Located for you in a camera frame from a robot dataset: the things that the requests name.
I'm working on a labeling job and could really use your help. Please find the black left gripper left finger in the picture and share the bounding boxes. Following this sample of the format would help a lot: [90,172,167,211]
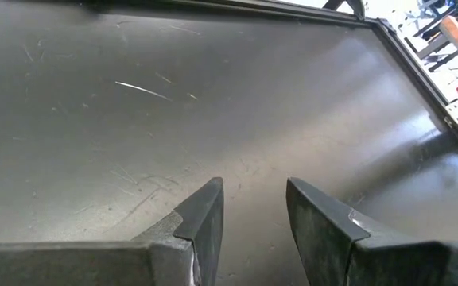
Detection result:
[0,176,225,286]

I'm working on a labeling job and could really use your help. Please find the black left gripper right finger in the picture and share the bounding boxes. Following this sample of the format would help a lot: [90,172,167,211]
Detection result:
[285,176,458,286]

